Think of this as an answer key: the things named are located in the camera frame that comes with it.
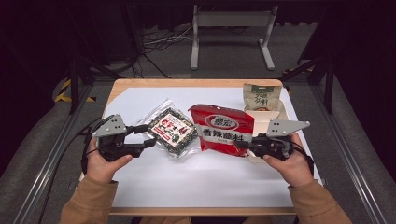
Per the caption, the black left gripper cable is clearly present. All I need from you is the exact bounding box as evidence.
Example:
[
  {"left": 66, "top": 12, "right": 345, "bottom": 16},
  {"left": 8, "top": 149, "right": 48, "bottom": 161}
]
[{"left": 38, "top": 116, "right": 106, "bottom": 224}]

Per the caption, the yellow black hazard tape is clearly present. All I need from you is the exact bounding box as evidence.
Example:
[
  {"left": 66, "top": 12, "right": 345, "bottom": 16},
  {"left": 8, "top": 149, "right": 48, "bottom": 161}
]
[{"left": 55, "top": 78, "right": 96, "bottom": 104}]

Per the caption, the bundle of floor cables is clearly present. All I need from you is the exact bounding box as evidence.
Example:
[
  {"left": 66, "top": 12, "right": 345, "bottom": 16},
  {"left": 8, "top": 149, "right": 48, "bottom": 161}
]
[{"left": 141, "top": 26, "right": 194, "bottom": 54}]

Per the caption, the person's left hand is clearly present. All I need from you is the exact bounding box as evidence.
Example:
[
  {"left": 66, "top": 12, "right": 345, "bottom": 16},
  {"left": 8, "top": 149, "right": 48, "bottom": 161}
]
[{"left": 86, "top": 138, "right": 134, "bottom": 184}]

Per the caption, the person's right hand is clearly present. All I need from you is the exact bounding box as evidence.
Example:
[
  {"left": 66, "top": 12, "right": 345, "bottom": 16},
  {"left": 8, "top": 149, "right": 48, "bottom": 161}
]
[{"left": 262, "top": 133, "right": 315, "bottom": 188}]

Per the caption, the aluminium floor rail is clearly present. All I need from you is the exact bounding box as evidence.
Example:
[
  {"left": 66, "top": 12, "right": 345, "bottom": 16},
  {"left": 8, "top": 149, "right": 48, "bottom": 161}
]
[
  {"left": 311, "top": 83, "right": 387, "bottom": 224},
  {"left": 12, "top": 83, "right": 94, "bottom": 224}
]

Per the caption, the white table cover sheet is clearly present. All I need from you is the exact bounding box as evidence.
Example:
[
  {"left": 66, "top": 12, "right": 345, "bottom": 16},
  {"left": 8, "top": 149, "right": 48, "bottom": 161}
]
[{"left": 78, "top": 87, "right": 323, "bottom": 209}]

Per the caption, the red seasoning packet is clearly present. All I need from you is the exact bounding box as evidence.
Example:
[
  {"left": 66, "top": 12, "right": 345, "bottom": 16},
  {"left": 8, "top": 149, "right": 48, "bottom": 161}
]
[{"left": 188, "top": 104, "right": 256, "bottom": 158}]

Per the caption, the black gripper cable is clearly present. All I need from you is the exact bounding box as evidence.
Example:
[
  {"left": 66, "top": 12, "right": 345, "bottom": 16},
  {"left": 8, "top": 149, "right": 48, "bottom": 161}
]
[
  {"left": 38, "top": 116, "right": 106, "bottom": 224},
  {"left": 292, "top": 144, "right": 316, "bottom": 175}
]

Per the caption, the clear packet of dried seaweed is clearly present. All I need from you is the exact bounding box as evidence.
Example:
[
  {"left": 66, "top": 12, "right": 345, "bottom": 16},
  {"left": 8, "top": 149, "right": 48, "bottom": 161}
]
[{"left": 136, "top": 98, "right": 202, "bottom": 159}]

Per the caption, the white metal stand frame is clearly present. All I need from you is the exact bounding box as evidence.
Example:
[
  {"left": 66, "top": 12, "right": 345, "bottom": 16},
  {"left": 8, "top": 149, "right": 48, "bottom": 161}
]
[{"left": 190, "top": 4, "right": 279, "bottom": 71}]

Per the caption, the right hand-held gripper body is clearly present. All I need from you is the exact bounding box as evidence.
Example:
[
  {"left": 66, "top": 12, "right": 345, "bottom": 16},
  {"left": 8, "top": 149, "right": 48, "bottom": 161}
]
[{"left": 247, "top": 119, "right": 311, "bottom": 161}]

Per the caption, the black tripod stand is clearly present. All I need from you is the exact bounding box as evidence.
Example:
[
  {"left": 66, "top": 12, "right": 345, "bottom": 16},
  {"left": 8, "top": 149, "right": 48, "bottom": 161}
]
[
  {"left": 279, "top": 55, "right": 335, "bottom": 115},
  {"left": 66, "top": 59, "right": 122, "bottom": 115}
]

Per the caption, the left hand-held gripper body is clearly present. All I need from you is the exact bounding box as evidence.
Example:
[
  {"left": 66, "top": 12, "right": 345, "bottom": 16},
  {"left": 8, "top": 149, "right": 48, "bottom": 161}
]
[{"left": 92, "top": 114, "right": 145, "bottom": 162}]

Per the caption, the beige seasoning packet green label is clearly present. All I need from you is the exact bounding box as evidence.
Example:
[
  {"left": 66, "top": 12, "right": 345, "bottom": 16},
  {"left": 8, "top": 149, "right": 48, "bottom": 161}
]
[{"left": 242, "top": 83, "right": 283, "bottom": 112}]

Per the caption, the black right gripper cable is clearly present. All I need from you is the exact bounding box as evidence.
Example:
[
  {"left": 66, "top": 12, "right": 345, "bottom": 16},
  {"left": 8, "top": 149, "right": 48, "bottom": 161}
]
[{"left": 292, "top": 144, "right": 316, "bottom": 175}]

